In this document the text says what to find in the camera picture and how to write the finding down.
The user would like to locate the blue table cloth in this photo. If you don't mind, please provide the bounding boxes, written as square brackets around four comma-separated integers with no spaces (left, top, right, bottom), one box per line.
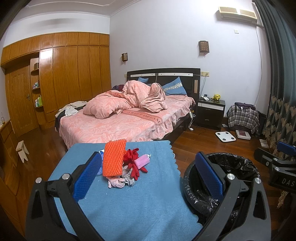
[47,140,204,241]

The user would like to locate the bed with pink sheet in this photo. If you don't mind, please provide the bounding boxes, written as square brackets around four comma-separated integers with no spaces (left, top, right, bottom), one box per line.
[58,95,195,148]

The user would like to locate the black trash bin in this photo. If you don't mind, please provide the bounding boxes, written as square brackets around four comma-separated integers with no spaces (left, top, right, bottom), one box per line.
[183,152,260,219]

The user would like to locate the air conditioner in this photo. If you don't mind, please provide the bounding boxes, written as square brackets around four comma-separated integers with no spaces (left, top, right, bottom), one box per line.
[219,6,258,25]

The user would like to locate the left wall lamp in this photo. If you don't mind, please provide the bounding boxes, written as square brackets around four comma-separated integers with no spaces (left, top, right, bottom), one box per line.
[121,53,128,62]

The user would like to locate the white power strip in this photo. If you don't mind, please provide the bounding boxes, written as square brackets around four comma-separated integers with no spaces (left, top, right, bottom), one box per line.
[188,112,195,132]

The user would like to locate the orange foam net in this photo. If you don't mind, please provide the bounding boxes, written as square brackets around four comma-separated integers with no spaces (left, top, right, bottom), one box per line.
[102,139,126,177]

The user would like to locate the grey crumpled cloth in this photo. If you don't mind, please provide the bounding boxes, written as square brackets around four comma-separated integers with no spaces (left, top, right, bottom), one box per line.
[107,165,135,189]

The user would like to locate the yellow plush toy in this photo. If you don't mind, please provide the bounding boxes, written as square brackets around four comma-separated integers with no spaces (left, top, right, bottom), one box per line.
[212,94,221,101]

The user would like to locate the plaid shirt on chair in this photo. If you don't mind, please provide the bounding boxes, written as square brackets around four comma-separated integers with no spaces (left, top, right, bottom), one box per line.
[227,102,259,134]

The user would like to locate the red knit gloves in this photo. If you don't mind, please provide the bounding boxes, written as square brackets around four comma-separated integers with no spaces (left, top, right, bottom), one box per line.
[123,148,150,181]

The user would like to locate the book on floor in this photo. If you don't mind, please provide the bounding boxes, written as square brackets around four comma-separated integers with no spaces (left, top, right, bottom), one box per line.
[235,130,251,140]

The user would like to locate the dark patterned curtain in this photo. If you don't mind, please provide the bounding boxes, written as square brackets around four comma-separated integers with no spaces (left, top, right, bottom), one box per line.
[252,0,296,209]

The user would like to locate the black headboard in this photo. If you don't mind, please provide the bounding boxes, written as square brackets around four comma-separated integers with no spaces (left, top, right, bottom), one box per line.
[126,67,201,100]

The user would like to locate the right wall lamp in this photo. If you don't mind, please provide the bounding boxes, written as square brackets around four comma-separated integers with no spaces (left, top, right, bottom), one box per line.
[198,41,210,55]

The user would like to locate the clothes pile on bed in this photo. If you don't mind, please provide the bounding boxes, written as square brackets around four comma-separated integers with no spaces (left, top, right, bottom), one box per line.
[55,100,88,118]

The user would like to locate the wall lamp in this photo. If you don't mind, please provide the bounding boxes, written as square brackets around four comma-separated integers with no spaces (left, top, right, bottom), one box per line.
[198,41,210,55]
[121,53,128,62]

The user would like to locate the white bathroom scale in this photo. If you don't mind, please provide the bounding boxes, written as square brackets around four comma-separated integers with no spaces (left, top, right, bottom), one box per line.
[215,131,236,143]

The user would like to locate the wooden wardrobe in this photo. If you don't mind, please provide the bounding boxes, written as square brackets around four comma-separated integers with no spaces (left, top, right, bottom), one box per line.
[1,32,111,136]

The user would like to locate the blue pillow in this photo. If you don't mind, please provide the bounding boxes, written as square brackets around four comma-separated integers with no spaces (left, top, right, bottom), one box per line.
[162,77,187,96]

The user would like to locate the wooden side cabinet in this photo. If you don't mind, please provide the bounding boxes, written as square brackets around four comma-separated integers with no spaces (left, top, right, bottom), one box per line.
[1,120,28,236]

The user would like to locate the pink duvet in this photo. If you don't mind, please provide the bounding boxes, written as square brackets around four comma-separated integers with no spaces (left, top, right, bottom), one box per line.
[83,80,167,120]

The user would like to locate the black nightstand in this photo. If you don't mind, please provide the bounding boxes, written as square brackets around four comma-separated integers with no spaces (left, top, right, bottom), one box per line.
[195,98,226,131]

